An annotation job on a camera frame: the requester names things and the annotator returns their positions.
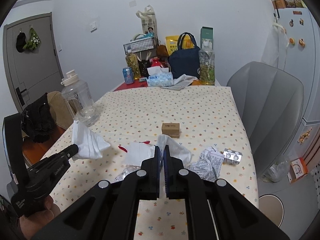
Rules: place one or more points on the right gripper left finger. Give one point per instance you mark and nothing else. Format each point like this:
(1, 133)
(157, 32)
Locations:
(107, 210)

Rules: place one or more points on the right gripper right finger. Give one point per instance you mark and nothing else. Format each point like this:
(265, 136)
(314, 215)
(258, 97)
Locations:
(215, 210)

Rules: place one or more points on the white paper tissue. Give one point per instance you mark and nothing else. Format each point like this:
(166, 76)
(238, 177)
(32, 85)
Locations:
(139, 151)

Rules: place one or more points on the white plastic trash bag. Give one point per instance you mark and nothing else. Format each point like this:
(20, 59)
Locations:
(91, 145)

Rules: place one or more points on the white trash bin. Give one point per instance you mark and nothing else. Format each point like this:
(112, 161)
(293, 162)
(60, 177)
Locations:
(272, 207)

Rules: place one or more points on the person's left hand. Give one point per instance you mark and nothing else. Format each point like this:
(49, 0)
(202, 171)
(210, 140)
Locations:
(31, 225)

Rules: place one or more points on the brown wooden chair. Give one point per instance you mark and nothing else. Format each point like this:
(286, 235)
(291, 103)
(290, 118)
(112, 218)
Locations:
(33, 151)

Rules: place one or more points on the crumpled printed paper leaflet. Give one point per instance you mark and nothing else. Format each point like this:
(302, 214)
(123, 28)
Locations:
(209, 164)

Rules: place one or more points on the crushed clear plastic bottle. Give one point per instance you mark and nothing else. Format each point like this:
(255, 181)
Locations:
(127, 170)

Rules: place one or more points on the silver pill blister pack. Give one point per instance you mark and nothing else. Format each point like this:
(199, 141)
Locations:
(232, 157)

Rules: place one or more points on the black garment on chair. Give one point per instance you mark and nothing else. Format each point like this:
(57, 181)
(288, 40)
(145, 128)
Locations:
(37, 121)

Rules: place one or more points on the floral cream tablecloth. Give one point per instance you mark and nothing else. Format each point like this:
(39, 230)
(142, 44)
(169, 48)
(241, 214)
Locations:
(207, 116)

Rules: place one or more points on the small brown cardboard box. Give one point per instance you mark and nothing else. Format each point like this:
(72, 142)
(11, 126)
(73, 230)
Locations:
(171, 129)

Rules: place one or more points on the orange white box on floor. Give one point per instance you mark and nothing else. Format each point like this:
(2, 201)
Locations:
(298, 169)

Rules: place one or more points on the large clear water jug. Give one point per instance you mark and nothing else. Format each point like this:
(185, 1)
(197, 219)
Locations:
(78, 99)

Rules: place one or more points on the grey door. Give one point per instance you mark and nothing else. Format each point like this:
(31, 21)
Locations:
(31, 74)

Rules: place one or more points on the grey chair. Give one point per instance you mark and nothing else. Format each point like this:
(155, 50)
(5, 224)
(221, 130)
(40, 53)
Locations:
(270, 105)

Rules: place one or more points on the white cloth on table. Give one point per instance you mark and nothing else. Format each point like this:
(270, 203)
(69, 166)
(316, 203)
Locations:
(182, 82)

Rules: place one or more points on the blue soda can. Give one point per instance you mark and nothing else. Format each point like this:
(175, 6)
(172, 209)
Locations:
(128, 75)

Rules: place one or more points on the blue tissue pack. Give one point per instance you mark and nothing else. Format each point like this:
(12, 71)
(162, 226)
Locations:
(159, 77)

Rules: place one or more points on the black hanging hat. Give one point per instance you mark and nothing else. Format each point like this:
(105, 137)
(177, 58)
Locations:
(20, 42)

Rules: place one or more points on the green hanging cloth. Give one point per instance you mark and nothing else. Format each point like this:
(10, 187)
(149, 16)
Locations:
(33, 42)

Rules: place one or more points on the black pen holder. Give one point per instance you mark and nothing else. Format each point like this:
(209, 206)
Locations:
(143, 67)

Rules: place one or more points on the navy blue lunch bag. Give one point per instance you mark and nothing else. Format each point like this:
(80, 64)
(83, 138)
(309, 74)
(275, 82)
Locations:
(185, 61)

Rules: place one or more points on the yellow tea bottle left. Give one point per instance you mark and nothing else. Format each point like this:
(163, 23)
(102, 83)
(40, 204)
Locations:
(132, 61)

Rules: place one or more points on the green tea bottle right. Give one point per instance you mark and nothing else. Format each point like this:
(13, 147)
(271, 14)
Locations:
(207, 63)

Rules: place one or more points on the red pot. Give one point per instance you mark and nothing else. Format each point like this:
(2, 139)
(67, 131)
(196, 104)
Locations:
(156, 62)

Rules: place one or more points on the yellow snack bag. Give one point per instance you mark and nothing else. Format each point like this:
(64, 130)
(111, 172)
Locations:
(172, 41)

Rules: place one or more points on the green carton box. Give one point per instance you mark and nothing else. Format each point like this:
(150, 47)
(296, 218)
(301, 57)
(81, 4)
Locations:
(207, 37)

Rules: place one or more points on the white paper shopping bag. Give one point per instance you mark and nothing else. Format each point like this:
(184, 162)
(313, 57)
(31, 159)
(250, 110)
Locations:
(148, 21)

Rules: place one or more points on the wicker basket on fridge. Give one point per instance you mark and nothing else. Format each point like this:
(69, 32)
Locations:
(279, 4)

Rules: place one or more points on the black wire basket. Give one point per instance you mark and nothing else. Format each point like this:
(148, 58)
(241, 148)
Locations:
(140, 45)

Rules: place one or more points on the wall light switch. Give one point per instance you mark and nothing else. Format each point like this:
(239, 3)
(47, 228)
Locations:
(93, 26)

